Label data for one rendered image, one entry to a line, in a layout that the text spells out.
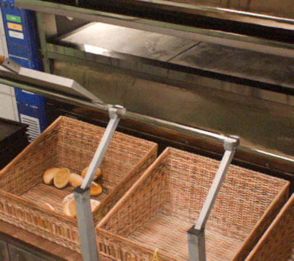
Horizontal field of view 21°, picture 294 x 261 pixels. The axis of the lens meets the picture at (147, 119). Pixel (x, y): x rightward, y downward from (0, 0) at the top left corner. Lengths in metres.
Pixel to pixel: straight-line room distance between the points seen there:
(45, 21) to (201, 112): 0.85
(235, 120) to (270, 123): 0.15
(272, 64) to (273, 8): 0.41
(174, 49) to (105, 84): 0.33
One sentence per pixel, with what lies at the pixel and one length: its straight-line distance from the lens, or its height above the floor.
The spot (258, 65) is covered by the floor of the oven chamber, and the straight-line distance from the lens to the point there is 3.01.
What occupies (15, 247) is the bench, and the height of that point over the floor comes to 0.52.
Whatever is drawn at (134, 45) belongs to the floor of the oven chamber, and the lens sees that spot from 3.30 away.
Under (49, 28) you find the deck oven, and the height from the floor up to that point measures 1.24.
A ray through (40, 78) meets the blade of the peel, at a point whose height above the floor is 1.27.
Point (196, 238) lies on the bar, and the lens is 2.42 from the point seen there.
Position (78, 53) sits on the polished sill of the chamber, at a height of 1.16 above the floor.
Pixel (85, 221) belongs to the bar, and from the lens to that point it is 2.74.
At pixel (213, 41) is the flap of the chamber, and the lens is 2.65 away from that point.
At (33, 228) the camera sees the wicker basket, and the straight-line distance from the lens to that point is 3.18.
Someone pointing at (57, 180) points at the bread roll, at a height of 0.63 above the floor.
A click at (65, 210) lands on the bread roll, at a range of 3.19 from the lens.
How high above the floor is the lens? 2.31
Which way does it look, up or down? 26 degrees down
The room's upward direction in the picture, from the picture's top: 5 degrees counter-clockwise
